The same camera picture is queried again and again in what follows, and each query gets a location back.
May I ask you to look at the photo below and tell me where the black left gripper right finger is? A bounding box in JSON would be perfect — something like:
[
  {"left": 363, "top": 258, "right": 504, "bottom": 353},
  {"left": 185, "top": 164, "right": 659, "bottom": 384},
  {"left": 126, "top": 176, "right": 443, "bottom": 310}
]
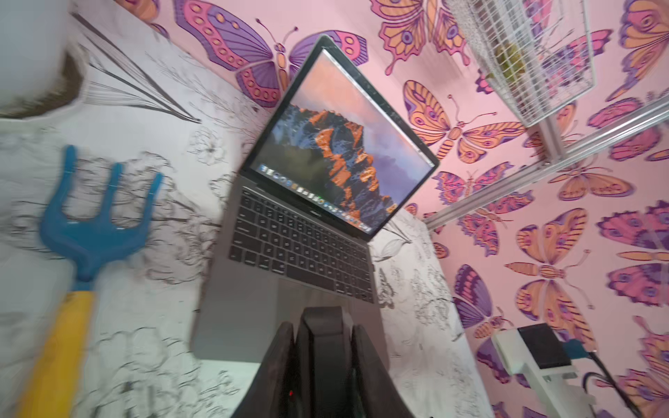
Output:
[{"left": 351, "top": 325, "right": 414, "bottom": 418}]

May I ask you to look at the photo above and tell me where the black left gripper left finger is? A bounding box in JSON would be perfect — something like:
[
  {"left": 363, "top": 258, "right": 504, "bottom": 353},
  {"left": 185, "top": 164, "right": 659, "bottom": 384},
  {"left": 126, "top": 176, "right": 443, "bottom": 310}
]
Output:
[{"left": 232, "top": 322, "right": 294, "bottom": 418}]

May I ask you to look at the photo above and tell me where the black wireless mouse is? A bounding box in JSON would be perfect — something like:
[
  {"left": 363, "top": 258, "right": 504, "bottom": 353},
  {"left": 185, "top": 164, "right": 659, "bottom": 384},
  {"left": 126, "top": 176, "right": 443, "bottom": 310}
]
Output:
[{"left": 295, "top": 307, "right": 355, "bottom": 417}]

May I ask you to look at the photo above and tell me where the grey laptop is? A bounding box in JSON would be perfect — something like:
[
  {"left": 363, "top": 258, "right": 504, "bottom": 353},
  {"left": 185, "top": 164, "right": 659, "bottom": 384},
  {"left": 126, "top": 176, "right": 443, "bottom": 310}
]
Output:
[{"left": 190, "top": 36, "right": 438, "bottom": 363}]

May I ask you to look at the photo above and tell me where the blue yellow garden hand rake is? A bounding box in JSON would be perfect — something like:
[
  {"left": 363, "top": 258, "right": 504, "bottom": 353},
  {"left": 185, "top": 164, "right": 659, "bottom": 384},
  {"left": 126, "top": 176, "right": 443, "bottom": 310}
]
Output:
[{"left": 17, "top": 146, "right": 163, "bottom": 417}]

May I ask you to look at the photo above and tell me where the green plant in white pot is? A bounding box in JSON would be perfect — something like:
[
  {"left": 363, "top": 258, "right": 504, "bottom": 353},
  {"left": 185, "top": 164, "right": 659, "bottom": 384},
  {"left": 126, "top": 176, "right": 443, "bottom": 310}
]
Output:
[{"left": 1, "top": 1, "right": 90, "bottom": 131}]

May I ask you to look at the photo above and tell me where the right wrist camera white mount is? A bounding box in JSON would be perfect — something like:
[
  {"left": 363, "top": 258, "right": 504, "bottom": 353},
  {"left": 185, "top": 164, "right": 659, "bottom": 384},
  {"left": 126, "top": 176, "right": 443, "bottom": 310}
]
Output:
[{"left": 491, "top": 323, "right": 595, "bottom": 417}]

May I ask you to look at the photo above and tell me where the white wire wall basket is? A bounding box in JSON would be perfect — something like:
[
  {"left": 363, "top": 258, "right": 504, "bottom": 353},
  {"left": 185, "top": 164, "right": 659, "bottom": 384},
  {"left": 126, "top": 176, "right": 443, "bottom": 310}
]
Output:
[{"left": 449, "top": 0, "right": 596, "bottom": 126}]

